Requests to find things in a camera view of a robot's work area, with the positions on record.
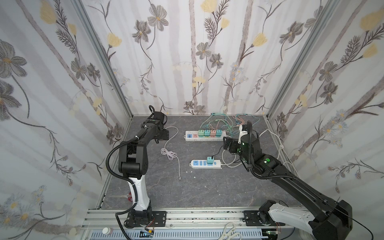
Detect white bottle cap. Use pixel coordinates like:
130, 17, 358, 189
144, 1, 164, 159
102, 227, 112, 235

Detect green charger block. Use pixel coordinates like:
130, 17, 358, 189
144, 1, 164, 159
197, 113, 235, 138

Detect white blue power strip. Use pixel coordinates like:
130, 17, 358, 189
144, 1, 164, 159
190, 160, 222, 170

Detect red handled scissors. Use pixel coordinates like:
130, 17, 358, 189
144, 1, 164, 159
109, 194, 133, 202

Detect white multicolour power strip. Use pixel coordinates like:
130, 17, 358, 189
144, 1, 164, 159
184, 130, 227, 142

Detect teal charger with cable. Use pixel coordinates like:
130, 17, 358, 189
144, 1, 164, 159
215, 113, 262, 138
203, 112, 238, 138

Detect white scissors handles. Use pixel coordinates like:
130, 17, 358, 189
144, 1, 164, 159
218, 223, 243, 240

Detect pink charger with cable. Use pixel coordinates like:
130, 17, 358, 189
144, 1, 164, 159
209, 113, 244, 138

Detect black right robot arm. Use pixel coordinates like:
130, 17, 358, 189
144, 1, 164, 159
223, 122, 356, 240

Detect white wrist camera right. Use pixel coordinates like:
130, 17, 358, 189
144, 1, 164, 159
238, 125, 248, 144

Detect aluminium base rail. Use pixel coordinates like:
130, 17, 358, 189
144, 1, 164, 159
79, 207, 314, 240

